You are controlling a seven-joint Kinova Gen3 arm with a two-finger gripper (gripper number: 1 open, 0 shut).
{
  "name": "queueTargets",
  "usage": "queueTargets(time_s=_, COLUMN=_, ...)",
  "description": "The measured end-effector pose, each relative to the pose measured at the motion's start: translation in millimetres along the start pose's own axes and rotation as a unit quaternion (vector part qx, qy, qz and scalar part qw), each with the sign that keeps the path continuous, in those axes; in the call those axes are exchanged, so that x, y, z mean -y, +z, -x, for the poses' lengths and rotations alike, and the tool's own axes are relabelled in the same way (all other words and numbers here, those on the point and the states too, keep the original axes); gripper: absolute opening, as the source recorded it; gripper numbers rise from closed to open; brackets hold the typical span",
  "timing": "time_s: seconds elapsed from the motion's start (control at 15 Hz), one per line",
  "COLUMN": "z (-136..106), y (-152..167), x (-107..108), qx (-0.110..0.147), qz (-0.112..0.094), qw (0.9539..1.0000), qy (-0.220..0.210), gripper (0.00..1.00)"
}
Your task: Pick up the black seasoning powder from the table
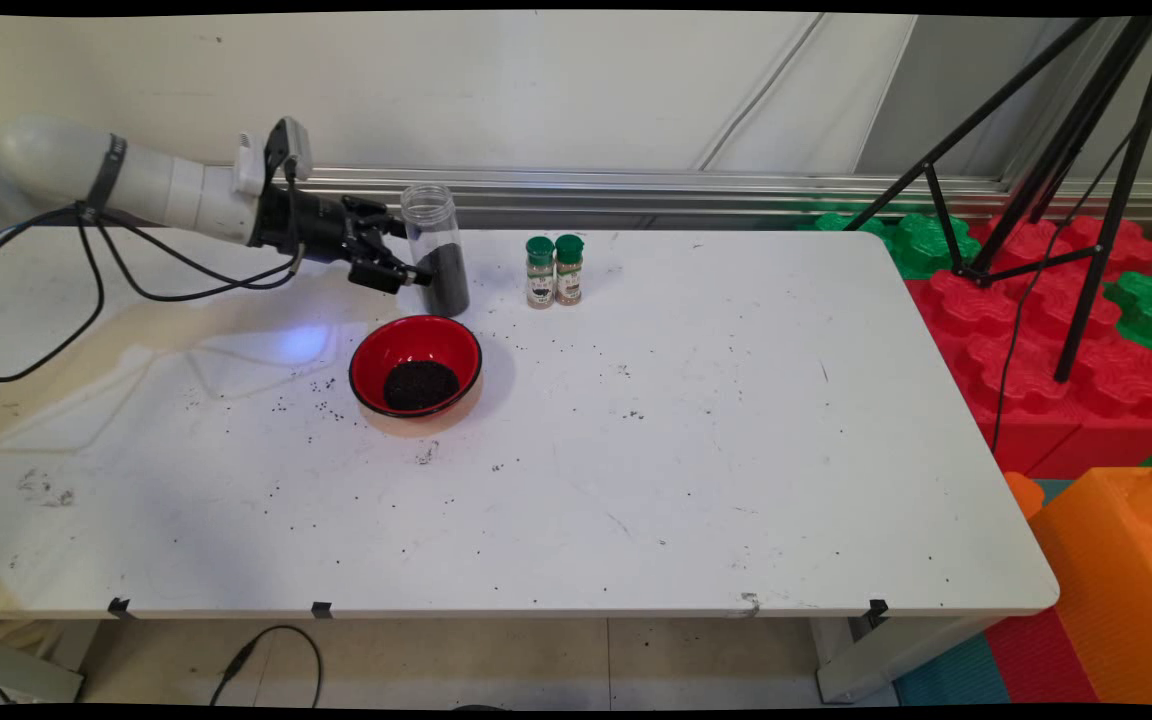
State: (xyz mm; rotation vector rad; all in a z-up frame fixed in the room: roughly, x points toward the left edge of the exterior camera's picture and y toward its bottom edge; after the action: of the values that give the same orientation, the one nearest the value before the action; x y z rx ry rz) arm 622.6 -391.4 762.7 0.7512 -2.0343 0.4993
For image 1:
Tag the red bowl with black rim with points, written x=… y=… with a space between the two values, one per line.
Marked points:
x=406 y=340

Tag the green foam block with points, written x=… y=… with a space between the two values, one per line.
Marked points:
x=1151 y=310

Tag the green-capped spice bottle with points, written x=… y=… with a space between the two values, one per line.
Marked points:
x=569 y=280
x=540 y=285

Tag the orange foam block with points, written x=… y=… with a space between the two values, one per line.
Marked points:
x=1116 y=590

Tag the aluminium rail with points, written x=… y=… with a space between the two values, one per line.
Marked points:
x=636 y=185

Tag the teal foam mat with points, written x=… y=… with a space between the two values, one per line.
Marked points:
x=951 y=675

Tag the green foam mat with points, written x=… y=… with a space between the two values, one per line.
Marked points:
x=926 y=245

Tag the red foam mat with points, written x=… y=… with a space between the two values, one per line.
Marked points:
x=1036 y=660

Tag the black seed pile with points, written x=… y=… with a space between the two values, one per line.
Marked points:
x=421 y=387

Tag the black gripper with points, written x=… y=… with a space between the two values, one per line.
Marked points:
x=306 y=225

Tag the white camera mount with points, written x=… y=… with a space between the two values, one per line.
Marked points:
x=248 y=165

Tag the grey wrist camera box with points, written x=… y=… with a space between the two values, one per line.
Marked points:
x=294 y=145

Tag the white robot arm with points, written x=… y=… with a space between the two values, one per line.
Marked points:
x=156 y=185

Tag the black tripod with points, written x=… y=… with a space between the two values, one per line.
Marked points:
x=1088 y=300

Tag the red foam block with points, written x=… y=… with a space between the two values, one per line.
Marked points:
x=1026 y=400

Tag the clear jar with black seeds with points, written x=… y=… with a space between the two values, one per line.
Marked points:
x=446 y=292

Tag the white metal table leg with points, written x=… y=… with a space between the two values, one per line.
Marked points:
x=16 y=670
x=876 y=660

